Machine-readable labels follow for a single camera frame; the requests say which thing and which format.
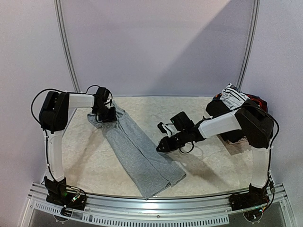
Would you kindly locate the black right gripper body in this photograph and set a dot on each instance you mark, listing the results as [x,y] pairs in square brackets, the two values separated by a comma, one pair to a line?
[173,140]

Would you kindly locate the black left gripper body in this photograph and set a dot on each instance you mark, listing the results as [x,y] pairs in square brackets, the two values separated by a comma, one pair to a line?
[105,115]

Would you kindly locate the grey tank top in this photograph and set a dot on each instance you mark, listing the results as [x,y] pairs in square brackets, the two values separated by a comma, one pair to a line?
[152,172]

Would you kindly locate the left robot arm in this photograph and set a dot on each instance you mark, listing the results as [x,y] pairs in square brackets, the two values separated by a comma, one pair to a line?
[53,119]

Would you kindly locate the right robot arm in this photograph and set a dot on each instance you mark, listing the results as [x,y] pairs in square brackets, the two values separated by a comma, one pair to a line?
[256,125]

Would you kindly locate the pink perforated laundry basket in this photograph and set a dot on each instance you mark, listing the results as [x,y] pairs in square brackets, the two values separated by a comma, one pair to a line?
[241,140]

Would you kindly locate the black shirt with buttons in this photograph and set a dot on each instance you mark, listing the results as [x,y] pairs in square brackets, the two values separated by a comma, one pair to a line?
[216,108]

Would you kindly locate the white striped garment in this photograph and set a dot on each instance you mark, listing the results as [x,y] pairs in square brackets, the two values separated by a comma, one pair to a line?
[232,97]

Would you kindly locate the colourful patterned garment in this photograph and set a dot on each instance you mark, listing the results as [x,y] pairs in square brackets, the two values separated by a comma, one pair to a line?
[261,103]

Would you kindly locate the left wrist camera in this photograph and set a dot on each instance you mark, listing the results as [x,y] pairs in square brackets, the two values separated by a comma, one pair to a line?
[102,96]

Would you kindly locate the aluminium front rail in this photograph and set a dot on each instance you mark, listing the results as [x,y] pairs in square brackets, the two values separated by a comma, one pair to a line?
[112,211]

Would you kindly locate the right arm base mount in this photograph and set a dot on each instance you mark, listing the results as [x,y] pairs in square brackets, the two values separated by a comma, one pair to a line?
[241,201]

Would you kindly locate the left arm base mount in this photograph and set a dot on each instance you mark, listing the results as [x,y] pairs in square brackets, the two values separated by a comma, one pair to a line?
[75,199]

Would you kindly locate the left aluminium corner post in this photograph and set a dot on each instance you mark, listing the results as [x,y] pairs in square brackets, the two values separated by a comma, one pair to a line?
[65,44]

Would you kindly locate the aluminium corner post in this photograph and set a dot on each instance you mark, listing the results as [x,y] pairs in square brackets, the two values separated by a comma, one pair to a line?
[249,43]
[65,44]

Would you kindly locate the right aluminium corner post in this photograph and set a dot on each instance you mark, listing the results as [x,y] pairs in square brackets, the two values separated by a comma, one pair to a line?
[249,43]

